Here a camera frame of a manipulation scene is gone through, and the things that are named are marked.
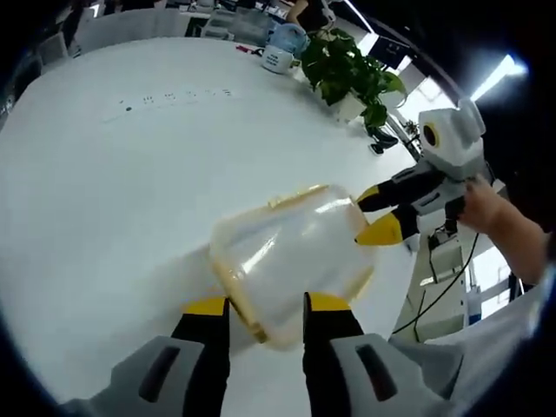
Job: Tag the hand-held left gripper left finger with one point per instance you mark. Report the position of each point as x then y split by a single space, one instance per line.
182 360

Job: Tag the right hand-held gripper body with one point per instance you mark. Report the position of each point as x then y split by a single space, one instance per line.
454 139

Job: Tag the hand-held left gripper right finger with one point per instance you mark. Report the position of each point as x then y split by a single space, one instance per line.
347 365

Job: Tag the clear container with yellow plastic buckle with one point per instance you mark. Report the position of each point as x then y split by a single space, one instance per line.
295 260

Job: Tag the person's right hand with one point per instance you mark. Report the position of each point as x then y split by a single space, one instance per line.
488 208

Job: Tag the small black desk object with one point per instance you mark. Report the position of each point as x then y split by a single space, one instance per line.
383 143

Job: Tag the white plant pot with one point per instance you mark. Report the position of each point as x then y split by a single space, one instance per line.
349 107

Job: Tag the dark screen on stand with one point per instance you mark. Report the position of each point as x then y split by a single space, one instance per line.
393 50

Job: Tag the green potted plant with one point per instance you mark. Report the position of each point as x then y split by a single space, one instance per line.
347 69

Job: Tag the person's white shirt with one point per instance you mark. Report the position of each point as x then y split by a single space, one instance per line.
486 347

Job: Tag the white printed mug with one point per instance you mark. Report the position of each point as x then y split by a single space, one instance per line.
278 58

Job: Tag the red item on table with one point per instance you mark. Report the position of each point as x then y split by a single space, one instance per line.
248 49

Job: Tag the white office chair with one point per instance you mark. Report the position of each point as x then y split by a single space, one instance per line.
130 30

